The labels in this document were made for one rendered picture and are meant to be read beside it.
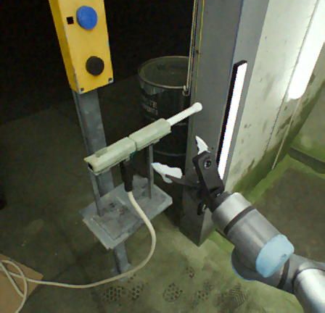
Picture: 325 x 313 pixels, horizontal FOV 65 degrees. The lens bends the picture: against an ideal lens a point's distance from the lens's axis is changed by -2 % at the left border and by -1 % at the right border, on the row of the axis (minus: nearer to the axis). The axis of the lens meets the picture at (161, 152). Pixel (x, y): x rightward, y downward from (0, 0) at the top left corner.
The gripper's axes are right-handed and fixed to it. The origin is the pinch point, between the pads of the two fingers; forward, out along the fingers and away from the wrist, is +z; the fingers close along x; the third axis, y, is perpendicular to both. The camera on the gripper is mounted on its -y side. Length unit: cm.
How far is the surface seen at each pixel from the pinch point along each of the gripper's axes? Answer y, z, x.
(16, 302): 107, 36, -94
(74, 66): -18.0, 25.8, -11.8
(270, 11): -8, 24, 63
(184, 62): 65, 107, 85
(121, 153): 4.9, 11.3, -11.4
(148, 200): 40.0, 10.9, -7.6
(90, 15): -27.9, 26.4, -3.5
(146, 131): 6.4, 15.2, -0.3
